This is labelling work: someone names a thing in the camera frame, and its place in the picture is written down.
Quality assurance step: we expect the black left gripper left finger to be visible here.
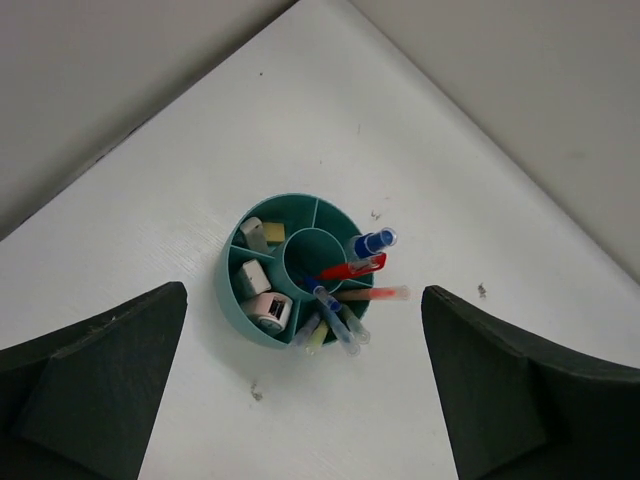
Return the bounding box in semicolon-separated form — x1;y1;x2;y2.
1;282;187;479

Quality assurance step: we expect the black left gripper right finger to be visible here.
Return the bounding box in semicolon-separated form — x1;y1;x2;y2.
421;285;639;479

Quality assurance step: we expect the orange highlighter pen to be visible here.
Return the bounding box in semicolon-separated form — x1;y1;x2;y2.
334;286;410;302

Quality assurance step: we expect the red ballpoint pen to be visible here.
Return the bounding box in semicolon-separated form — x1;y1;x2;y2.
315;253;387;281

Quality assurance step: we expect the yellow highlighter pen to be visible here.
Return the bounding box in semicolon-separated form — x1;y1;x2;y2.
305;320;329;355

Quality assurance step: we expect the blue highlighter pen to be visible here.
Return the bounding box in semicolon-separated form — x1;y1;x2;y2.
313;285;360;356

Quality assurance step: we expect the white boxed eraser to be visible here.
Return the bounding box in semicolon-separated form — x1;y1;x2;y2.
234;259;272;299

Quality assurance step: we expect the clear blue-cap glue bottle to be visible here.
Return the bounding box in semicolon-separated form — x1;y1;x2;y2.
345;227;397;261

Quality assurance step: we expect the purple highlighter pen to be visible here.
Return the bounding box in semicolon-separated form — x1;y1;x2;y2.
289;312;321;349

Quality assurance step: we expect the blue ballpoint pen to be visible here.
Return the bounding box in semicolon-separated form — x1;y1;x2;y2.
303;276;324;295

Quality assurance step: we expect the grey white eraser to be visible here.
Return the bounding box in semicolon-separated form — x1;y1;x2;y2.
239;216;269;254

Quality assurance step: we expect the yellow eraser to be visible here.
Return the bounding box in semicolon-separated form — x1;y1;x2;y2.
262;222;286;244

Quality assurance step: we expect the teal round pen holder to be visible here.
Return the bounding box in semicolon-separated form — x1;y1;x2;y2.
215;193;360;349

